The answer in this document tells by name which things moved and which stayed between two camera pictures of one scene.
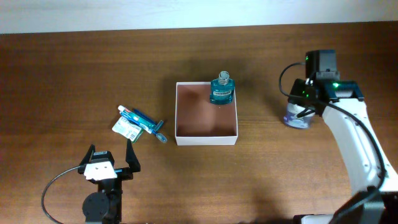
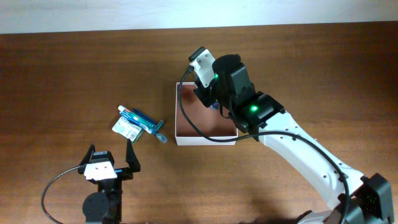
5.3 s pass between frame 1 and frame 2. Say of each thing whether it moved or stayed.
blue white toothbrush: stayed
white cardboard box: stayed
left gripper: stayed
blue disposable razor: stayed
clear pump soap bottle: moved
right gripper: moved
